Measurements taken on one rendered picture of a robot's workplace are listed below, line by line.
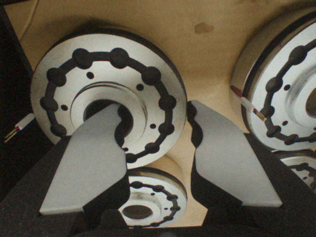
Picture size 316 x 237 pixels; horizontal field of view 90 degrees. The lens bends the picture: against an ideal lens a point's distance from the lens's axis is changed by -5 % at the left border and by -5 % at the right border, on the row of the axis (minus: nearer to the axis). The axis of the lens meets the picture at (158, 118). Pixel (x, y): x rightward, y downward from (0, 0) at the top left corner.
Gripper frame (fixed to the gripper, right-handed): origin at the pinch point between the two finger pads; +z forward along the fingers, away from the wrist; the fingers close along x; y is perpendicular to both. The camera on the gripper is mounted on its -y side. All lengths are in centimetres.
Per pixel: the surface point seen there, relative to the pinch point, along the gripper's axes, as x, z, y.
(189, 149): 3.4, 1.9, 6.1
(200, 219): 6.7, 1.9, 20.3
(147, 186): -0.8, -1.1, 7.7
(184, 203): 2.8, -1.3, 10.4
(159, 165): 0.3, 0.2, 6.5
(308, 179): 14.7, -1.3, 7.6
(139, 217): -1.7, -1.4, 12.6
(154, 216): -0.2, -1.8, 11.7
